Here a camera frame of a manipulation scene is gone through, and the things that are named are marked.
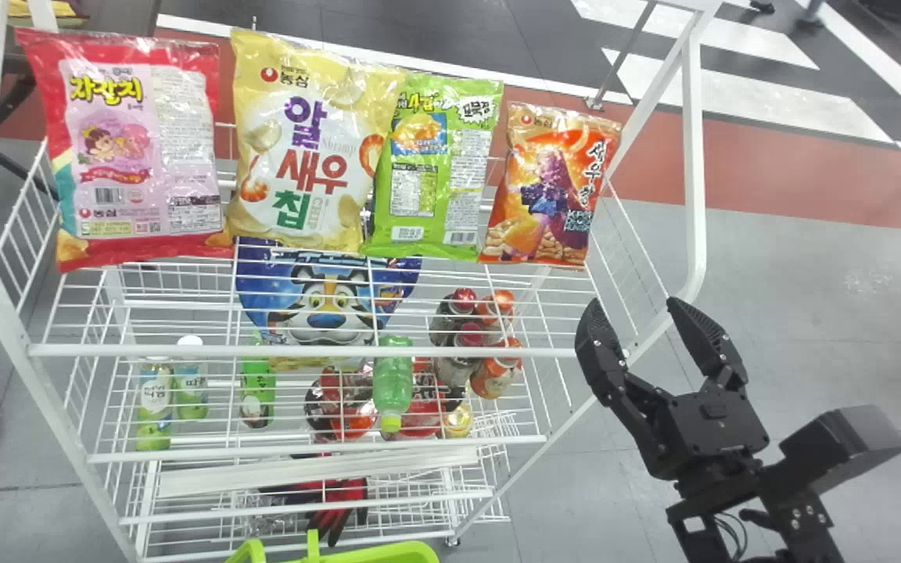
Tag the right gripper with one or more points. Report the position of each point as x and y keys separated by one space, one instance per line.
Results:
x=708 y=434

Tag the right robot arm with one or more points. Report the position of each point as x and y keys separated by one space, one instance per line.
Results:
x=795 y=532

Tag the green basket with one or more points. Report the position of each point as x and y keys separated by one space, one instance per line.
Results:
x=357 y=554

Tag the orange bottle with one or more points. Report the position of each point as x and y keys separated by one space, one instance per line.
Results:
x=495 y=374
x=497 y=305

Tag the orange snack packet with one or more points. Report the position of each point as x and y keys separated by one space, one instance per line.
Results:
x=552 y=188

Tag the brown bottle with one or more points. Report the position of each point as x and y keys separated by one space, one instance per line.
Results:
x=458 y=360
x=454 y=309

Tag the yellow can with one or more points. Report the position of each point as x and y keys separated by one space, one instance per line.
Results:
x=457 y=422

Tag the green bottle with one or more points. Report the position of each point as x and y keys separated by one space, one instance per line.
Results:
x=393 y=383
x=154 y=407
x=190 y=387

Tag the green snack packet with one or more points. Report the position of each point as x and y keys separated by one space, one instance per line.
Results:
x=435 y=172

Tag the blue cereal bag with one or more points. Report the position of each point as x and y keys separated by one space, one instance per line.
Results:
x=325 y=305

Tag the red snack packet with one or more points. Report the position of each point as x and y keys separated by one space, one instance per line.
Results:
x=138 y=102
x=333 y=500

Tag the green can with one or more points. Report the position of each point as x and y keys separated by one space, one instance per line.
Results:
x=256 y=395

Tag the yellow snack packet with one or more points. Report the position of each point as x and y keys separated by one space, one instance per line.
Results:
x=310 y=141

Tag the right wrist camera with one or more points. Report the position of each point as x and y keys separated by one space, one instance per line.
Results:
x=841 y=446

